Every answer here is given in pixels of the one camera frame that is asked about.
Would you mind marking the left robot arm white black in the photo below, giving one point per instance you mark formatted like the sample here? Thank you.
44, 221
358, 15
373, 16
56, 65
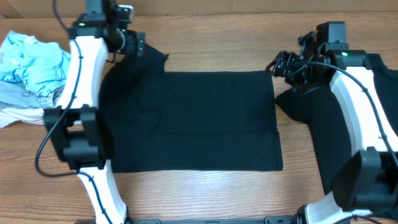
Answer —
75, 127

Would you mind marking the black clothes pile right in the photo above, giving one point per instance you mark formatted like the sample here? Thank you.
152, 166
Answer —
320, 110

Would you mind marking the folded blue denim jeans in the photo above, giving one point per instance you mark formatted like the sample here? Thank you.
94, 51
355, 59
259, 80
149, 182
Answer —
17, 96

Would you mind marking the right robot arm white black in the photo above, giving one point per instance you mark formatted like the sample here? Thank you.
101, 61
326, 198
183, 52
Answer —
348, 98

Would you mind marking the folded pale pink garment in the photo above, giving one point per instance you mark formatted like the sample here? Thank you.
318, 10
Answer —
26, 115

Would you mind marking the light blue crumpled shirt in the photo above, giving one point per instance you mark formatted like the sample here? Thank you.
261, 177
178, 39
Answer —
40, 67

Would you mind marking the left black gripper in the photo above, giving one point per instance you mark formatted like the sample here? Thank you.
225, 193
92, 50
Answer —
140, 43

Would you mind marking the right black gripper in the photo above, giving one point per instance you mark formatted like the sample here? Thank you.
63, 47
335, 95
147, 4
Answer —
280, 64

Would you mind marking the black t-shirt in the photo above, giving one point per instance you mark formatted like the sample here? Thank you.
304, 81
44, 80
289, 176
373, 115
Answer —
189, 120

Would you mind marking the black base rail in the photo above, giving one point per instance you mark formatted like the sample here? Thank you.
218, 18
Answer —
284, 219

